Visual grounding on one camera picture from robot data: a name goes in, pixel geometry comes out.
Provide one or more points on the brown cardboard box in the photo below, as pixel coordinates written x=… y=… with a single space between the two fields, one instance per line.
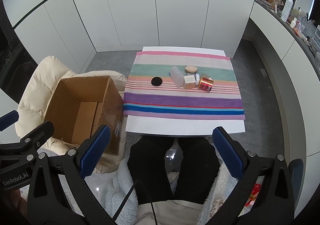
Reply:
x=75 y=95

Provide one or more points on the striped colourful cloth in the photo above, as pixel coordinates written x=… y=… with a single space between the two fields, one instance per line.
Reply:
x=175 y=101

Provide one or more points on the red can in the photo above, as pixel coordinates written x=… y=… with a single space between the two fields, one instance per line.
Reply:
x=205 y=84

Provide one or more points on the white spray bottle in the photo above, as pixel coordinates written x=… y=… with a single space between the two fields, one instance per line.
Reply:
x=286 y=9

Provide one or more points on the beige makeup sponge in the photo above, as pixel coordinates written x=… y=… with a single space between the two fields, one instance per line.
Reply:
x=191 y=68

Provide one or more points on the white table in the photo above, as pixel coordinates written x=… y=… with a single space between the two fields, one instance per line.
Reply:
x=175 y=127

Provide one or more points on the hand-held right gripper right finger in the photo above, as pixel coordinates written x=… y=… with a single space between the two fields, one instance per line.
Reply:
x=227 y=152

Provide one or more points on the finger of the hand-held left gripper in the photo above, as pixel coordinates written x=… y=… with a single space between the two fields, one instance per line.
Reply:
x=7 y=120
x=37 y=133

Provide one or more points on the clear plastic organizer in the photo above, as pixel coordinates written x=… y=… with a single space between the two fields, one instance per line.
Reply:
x=313 y=37

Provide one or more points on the black glossy panel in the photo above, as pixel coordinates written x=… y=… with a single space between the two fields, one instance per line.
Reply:
x=12 y=52

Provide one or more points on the translucent plastic box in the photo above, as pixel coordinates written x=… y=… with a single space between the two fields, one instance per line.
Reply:
x=176 y=76

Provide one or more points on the white cube carton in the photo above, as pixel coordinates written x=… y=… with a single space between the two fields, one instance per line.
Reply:
x=189 y=82

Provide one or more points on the red packaging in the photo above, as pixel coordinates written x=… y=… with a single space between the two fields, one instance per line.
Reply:
x=253 y=191

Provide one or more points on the white counter cabinet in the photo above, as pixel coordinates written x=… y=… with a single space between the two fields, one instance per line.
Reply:
x=275 y=40

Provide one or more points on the person's black pants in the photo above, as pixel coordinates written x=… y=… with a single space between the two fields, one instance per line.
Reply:
x=150 y=165

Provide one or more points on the white power strip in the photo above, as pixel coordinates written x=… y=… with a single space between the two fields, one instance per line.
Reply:
x=263 y=73

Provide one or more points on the cream padded chair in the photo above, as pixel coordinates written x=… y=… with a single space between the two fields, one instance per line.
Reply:
x=37 y=77

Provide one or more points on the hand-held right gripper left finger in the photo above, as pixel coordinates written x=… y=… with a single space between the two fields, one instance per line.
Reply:
x=96 y=151

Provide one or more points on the beige garment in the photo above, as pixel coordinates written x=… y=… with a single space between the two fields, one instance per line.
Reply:
x=172 y=213

